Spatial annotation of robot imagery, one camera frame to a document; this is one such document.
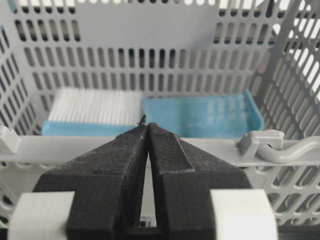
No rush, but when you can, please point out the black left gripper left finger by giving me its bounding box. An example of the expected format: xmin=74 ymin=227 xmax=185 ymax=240
xmin=34 ymin=124 xmax=148 ymax=240

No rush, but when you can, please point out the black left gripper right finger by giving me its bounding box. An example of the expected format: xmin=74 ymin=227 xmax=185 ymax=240
xmin=147 ymin=123 xmax=252 ymax=240

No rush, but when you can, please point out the grey plastic shopping basket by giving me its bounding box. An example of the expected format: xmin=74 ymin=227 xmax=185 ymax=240
xmin=0 ymin=0 xmax=320 ymax=240

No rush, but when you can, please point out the grey basket handle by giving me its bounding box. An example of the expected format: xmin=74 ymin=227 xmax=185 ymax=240
xmin=234 ymin=0 xmax=320 ymax=165

